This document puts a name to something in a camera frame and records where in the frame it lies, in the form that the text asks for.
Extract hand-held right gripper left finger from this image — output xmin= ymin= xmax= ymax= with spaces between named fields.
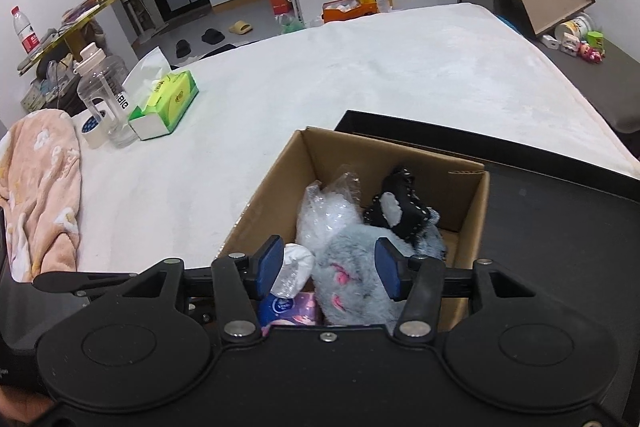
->
xmin=116 ymin=234 xmax=286 ymax=343

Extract open orange carton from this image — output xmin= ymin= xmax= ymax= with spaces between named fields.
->
xmin=321 ymin=0 xmax=393 ymax=24

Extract gold edged glass shelf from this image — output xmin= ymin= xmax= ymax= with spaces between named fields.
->
xmin=17 ymin=0 xmax=128 ymax=75

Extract clear water jug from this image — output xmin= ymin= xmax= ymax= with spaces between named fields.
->
xmin=76 ymin=43 xmax=138 ymax=148

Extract person's left forearm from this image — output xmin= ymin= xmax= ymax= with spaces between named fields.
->
xmin=0 ymin=386 xmax=53 ymax=424

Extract dark grey fuzzy toy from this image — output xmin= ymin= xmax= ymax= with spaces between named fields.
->
xmin=414 ymin=209 xmax=447 ymax=259

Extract green plastic bag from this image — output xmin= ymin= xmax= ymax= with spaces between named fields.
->
xmin=277 ymin=14 xmax=306 ymax=35

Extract black studded soft toy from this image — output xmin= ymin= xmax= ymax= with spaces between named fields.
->
xmin=362 ymin=166 xmax=441 ymax=240

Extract small pink doll toy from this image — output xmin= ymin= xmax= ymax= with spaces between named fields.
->
xmin=579 ymin=41 xmax=605 ymax=64

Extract cardboard box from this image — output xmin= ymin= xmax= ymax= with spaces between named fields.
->
xmin=216 ymin=127 xmax=491 ymax=333

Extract clear plastic bag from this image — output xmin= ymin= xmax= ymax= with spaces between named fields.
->
xmin=296 ymin=164 xmax=363 ymax=253

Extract purple tissue packet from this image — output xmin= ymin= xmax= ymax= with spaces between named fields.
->
xmin=257 ymin=291 xmax=323 ymax=338

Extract grey fluffy plush toy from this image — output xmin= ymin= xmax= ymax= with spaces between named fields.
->
xmin=315 ymin=224 xmax=416 ymax=327

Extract water bottle red label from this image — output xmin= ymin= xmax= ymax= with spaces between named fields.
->
xmin=11 ymin=6 xmax=41 ymax=55

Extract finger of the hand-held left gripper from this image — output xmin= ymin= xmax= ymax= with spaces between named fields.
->
xmin=32 ymin=272 xmax=138 ymax=295

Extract pink patterned blanket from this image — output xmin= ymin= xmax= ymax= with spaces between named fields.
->
xmin=0 ymin=109 xmax=83 ymax=283

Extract black tray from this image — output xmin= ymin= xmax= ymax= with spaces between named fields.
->
xmin=334 ymin=109 xmax=640 ymax=423

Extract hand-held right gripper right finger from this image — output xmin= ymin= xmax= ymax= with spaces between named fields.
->
xmin=374 ymin=236 xmax=538 ymax=342

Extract white tape roll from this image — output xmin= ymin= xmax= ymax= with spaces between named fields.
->
xmin=72 ymin=111 xmax=108 ymax=150

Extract green tissue box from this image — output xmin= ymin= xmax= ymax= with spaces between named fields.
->
xmin=122 ymin=48 xmax=200 ymax=142

